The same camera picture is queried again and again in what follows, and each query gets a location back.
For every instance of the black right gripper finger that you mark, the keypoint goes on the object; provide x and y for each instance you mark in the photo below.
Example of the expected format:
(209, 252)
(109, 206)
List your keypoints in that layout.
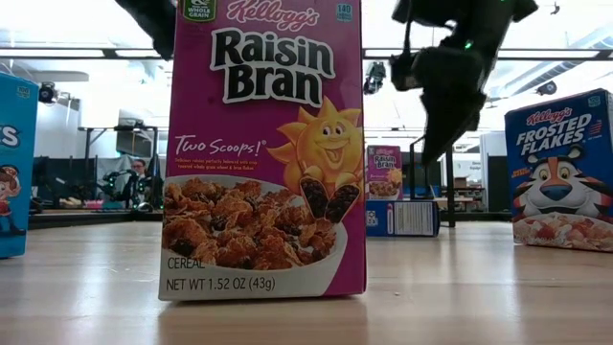
(445, 124)

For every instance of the magenta Raisin Bran box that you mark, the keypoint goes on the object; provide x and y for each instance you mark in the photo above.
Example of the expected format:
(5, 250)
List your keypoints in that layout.
(263, 144)
(383, 167)

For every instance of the dark blue Frosted Flakes box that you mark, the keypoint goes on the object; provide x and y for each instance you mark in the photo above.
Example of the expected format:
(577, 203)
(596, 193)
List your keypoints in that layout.
(560, 167)
(402, 218)

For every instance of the light blue Rice Krispies box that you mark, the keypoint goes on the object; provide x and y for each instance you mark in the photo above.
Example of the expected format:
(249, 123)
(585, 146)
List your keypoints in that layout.
(16, 191)

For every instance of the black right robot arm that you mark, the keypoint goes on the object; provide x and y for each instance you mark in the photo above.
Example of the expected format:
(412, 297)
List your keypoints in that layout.
(479, 14)

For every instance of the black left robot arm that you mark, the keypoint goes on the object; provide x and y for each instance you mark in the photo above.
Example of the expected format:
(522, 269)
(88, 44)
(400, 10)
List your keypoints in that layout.
(153, 24)

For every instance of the cardboard box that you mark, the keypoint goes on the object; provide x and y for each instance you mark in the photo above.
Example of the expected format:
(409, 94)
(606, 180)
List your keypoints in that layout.
(460, 182)

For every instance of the black partition panel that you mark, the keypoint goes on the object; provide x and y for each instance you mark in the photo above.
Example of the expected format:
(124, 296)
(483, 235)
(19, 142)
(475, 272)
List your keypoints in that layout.
(495, 182)
(62, 179)

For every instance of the person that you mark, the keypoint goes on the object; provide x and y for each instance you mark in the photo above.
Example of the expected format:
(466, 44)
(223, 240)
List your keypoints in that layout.
(139, 167)

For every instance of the dark monitor screen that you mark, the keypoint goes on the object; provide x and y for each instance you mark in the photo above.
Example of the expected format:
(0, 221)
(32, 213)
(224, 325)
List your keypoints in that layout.
(134, 144)

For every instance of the grey cloth cover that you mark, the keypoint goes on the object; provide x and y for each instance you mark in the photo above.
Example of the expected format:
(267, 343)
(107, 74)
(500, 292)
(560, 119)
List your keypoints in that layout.
(112, 165)

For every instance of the black horizontal rig beam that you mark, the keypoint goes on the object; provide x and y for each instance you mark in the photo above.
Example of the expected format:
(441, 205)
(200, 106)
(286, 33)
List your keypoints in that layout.
(109, 53)

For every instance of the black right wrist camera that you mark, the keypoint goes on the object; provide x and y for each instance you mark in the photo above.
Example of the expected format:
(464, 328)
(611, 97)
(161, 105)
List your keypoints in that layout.
(401, 72)

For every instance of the black rig camera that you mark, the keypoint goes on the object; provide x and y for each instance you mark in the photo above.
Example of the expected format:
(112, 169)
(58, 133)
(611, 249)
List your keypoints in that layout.
(376, 74)

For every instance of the black round camera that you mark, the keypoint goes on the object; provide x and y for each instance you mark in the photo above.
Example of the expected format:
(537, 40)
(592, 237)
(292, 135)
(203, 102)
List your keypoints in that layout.
(46, 92)
(547, 88)

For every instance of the silver ventilation duct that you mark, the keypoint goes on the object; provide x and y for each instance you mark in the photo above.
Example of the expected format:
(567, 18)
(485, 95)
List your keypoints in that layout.
(565, 67)

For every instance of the black aluminium table frame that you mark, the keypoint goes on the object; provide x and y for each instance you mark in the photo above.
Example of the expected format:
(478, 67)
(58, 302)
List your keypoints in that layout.
(96, 218)

